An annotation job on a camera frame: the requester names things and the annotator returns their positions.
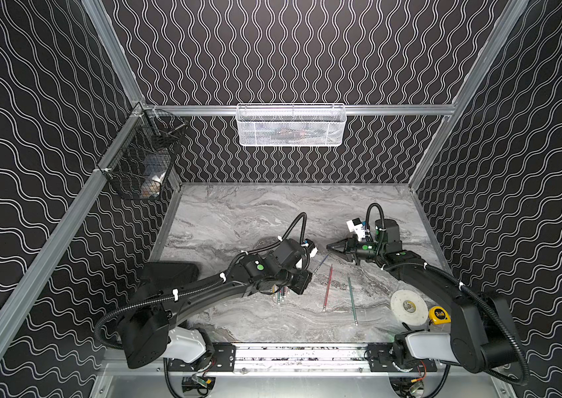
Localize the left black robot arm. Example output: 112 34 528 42
94 212 317 369

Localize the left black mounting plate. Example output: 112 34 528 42
166 343 237 373

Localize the white tape roll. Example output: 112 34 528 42
390 290 429 326

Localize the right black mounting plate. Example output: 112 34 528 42
364 343 438 375

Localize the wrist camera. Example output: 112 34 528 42
302 239 318 258
347 218 366 241

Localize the red pencil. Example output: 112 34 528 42
322 265 333 312

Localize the yellow tape measure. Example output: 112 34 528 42
429 306 451 325

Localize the black wire wall basket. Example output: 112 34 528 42
103 109 190 202

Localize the bundle of coloured pencils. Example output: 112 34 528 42
273 286 289 305

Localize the aluminium front rail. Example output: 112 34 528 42
103 342 503 376

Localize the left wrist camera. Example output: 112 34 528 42
302 239 318 258

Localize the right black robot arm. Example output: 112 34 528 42
327 216 530 386

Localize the black mounting plate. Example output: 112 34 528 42
166 343 237 373
364 343 438 375

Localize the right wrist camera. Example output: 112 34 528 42
347 218 366 241

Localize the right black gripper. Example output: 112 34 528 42
326 235 384 264

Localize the white mesh wall basket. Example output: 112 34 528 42
235 103 347 147

